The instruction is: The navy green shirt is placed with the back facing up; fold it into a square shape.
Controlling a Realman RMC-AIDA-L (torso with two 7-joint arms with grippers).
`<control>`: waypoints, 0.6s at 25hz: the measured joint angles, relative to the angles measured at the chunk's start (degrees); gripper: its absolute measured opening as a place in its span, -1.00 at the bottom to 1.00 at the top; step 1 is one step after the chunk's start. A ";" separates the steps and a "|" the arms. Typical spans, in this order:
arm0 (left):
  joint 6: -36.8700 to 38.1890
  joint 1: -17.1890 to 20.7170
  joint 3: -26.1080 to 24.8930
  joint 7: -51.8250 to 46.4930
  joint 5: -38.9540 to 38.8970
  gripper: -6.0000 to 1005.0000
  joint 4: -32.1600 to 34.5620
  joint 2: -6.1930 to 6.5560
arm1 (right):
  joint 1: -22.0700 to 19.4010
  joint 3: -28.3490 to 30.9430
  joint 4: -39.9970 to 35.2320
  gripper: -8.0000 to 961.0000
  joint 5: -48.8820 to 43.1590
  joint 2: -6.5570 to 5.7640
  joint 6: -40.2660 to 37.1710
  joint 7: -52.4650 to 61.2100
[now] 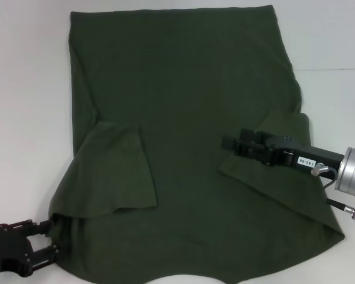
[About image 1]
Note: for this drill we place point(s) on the dark green t-shirt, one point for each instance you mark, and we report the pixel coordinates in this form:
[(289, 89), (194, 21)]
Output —
[(180, 88)]

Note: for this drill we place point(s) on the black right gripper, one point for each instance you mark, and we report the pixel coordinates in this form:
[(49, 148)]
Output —
[(322, 159)]

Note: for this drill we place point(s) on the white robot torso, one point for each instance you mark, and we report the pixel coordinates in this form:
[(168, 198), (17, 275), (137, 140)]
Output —
[(186, 279)]

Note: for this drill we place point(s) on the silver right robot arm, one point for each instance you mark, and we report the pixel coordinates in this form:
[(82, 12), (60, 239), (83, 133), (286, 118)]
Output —
[(352, 171)]

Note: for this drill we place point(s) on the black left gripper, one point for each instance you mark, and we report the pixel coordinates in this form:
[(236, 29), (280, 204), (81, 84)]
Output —
[(9, 248)]

